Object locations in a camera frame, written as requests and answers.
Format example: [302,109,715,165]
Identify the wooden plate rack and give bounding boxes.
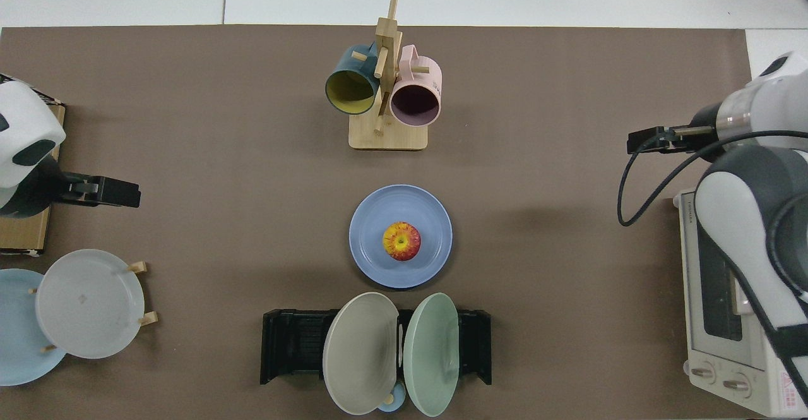
[28,261,158,352]

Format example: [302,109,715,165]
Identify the pale toaster oven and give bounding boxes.
[672,188,808,417]

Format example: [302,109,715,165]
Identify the dark blue mug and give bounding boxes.
[325,42,381,116]

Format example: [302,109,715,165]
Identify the red yellow apple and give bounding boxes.
[383,221,422,261]

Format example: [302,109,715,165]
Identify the pale green plate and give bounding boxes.
[403,292,460,417]

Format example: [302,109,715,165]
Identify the black dish rack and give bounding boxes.
[260,308,492,386]

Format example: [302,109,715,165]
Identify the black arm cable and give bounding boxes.
[617,126,808,402]

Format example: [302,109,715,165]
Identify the pink mug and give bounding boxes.
[389,44,443,126]

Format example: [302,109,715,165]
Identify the brown table cloth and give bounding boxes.
[0,25,764,420]

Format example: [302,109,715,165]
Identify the grey plate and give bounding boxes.
[35,249,145,359]

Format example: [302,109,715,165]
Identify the wire basket with wooden floor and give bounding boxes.
[0,73,66,256]

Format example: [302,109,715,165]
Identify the light blue plate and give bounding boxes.
[0,268,67,387]

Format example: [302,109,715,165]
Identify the beige plate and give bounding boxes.
[323,292,400,416]

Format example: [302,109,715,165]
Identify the small blue round thing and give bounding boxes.
[377,385,406,413]

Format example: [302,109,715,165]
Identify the wooden mug stand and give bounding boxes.
[348,0,429,151]

